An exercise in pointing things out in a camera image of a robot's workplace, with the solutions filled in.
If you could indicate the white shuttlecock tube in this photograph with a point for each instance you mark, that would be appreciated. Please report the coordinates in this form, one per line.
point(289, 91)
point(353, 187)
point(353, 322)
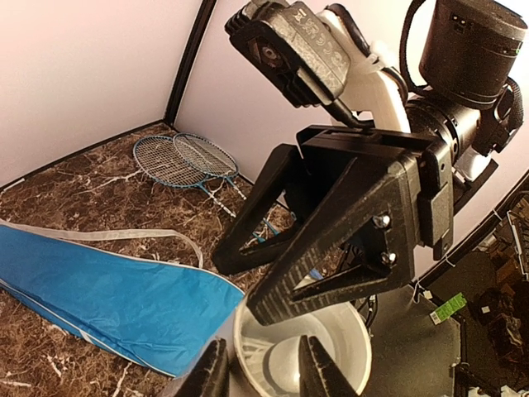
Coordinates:
point(339, 328)

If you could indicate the blue badminton racket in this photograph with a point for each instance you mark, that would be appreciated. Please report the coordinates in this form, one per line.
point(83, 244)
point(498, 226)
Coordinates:
point(158, 158)
point(205, 156)

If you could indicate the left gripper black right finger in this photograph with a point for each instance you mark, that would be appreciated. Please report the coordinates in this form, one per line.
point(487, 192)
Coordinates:
point(319, 374)

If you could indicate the blue racket bag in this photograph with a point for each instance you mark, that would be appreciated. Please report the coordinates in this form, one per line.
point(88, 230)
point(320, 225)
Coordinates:
point(155, 314)

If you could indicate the green white carton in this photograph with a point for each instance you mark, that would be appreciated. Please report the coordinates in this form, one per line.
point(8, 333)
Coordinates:
point(448, 308)

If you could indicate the black right corner post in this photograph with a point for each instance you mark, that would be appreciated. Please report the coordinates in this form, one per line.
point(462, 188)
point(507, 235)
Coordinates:
point(186, 63)

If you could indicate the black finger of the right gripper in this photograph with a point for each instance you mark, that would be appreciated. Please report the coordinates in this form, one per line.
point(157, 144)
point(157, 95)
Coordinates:
point(371, 203)

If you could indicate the blue badminton racket left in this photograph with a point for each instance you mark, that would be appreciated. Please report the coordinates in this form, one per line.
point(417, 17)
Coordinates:
point(158, 158)

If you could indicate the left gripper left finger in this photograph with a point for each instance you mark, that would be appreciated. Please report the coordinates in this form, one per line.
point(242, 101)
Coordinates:
point(210, 375)

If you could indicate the blue badminton racket right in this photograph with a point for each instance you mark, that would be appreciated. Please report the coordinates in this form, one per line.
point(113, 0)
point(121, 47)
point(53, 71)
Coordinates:
point(205, 156)

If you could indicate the white shuttlecock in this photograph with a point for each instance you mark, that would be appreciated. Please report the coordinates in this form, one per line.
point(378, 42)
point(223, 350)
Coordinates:
point(274, 367)

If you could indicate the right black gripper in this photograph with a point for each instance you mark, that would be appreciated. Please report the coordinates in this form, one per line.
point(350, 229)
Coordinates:
point(468, 99)

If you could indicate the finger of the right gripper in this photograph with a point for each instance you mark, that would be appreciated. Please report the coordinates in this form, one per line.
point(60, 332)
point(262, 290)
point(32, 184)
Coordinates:
point(283, 173)

